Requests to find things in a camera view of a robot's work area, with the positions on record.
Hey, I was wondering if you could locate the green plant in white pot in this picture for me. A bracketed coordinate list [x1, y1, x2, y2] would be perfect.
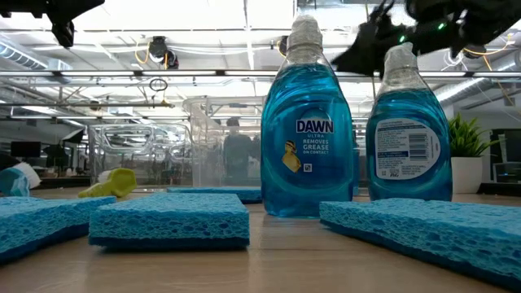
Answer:
[447, 112, 500, 195]

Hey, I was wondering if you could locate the person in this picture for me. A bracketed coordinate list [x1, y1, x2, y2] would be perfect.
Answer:
[222, 116, 256, 182]

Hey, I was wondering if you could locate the black monitor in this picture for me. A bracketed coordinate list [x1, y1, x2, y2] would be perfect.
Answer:
[10, 141, 42, 159]
[490, 129, 521, 184]

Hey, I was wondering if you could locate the green dish brush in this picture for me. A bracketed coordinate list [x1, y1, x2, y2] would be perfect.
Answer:
[77, 168, 138, 199]

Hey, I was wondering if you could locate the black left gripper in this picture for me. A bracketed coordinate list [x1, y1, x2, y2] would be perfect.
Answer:
[0, 0, 106, 49]

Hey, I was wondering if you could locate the tall clear plastic bin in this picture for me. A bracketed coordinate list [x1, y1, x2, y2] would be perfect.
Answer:
[182, 95, 269, 189]

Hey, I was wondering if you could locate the blue dish soap bottle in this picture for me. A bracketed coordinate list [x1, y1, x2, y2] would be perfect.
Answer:
[365, 42, 454, 203]
[260, 15, 356, 219]

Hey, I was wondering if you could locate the blue cellulose sponge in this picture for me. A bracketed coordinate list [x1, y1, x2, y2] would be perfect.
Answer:
[165, 186, 264, 205]
[88, 192, 251, 250]
[318, 198, 521, 291]
[0, 195, 118, 264]

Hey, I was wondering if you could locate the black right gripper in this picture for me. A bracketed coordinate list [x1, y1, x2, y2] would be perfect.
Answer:
[331, 22, 412, 78]

